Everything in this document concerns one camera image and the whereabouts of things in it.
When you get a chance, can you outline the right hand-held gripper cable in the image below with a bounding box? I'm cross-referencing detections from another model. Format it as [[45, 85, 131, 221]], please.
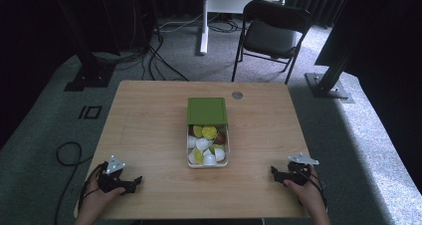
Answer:
[[298, 166, 328, 210]]

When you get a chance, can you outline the white desk frame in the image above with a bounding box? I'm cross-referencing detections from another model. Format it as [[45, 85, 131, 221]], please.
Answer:
[[198, 0, 291, 56]]

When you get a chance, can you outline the person's left hand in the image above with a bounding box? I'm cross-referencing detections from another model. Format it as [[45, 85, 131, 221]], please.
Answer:
[[81, 170, 127, 217]]

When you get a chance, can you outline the white storage box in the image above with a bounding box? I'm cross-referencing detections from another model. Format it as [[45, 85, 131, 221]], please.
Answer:
[[186, 122, 230, 169]]

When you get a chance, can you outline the black metal stand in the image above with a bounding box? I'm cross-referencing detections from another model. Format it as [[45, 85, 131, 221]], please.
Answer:
[[304, 32, 356, 105], [49, 0, 116, 93]]

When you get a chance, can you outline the hand-held gripper cable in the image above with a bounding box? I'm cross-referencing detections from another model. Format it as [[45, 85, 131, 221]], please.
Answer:
[[77, 162, 107, 213], [298, 166, 328, 210]]

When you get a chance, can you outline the white floor cable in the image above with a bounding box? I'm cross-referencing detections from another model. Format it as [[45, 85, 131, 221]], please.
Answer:
[[158, 11, 205, 34]]

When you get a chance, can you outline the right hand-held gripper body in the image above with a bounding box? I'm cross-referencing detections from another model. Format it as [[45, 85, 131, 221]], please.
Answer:
[[281, 151, 320, 187]]

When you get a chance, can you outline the person's right hand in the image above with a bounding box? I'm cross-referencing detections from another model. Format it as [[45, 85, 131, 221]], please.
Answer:
[[283, 164, 326, 217]]

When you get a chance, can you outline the black folding chair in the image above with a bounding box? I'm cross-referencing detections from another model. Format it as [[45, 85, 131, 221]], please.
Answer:
[[230, 0, 314, 86]]

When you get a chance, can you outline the green box lid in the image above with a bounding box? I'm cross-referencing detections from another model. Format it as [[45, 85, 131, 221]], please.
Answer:
[[186, 97, 230, 126]]

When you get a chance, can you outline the pile of coffee capsules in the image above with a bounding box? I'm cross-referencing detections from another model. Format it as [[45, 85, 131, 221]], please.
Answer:
[[187, 124, 229, 167]]

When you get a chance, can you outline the black looped floor cable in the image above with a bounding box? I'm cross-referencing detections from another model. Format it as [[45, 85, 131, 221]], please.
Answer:
[[54, 141, 95, 225]]

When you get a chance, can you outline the left hand-held gripper cable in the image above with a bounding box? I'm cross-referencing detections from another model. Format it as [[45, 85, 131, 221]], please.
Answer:
[[77, 162, 107, 213]]

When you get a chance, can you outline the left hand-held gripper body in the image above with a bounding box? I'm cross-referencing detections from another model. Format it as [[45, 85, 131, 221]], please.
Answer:
[[97, 154, 134, 194]]

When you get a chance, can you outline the bundle of black floor cables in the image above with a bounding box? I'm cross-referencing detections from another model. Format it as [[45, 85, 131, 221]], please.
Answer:
[[93, 32, 191, 84]]

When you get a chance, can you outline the dark computer tower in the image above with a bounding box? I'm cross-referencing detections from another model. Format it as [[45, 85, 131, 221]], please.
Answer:
[[130, 0, 158, 45]]

